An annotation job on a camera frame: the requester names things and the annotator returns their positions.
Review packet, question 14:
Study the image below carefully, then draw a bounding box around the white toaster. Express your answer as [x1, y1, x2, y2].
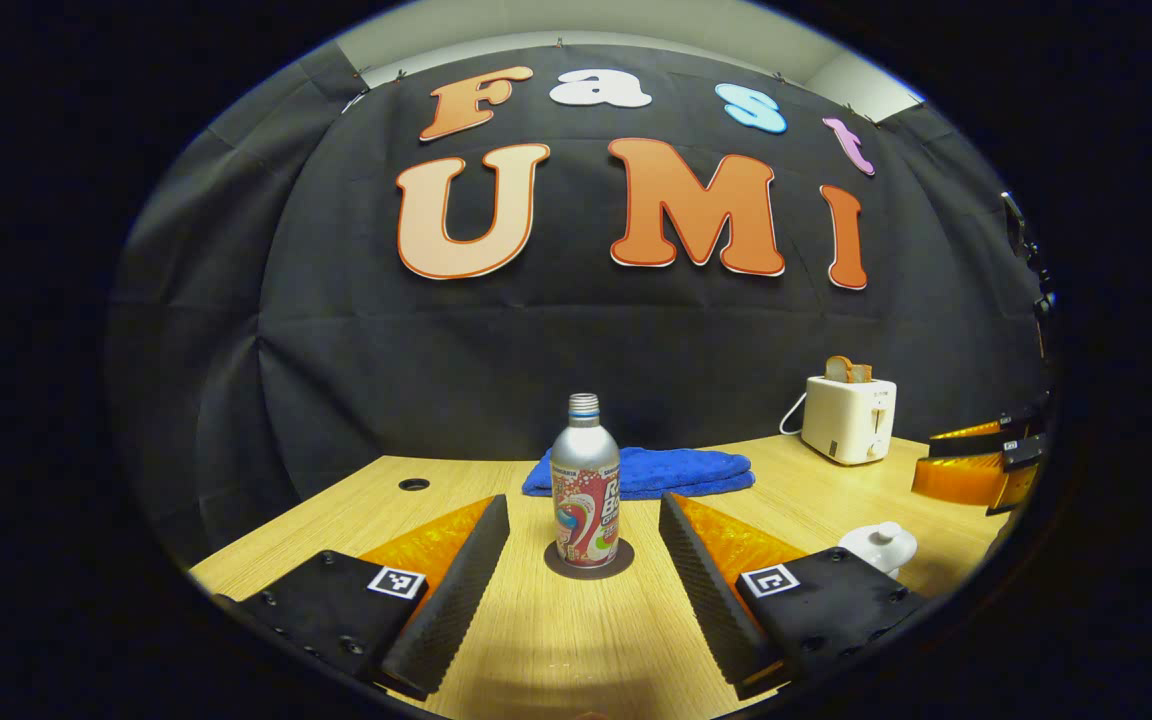
[801, 375, 898, 467]

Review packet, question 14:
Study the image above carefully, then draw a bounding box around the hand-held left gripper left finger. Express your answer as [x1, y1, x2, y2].
[211, 493, 512, 701]

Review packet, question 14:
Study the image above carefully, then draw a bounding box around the silver water bottle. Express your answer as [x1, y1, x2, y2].
[548, 393, 622, 569]

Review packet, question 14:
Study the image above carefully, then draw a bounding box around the white teacup lid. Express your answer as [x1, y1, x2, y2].
[839, 520, 919, 563]

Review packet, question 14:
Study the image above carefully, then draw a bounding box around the blue folded towel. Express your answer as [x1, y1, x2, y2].
[522, 446, 756, 501]

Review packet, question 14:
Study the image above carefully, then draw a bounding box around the dark round coaster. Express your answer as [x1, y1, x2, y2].
[543, 537, 635, 581]

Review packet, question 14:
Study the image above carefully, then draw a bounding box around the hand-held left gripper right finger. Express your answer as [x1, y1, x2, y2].
[658, 490, 932, 701]

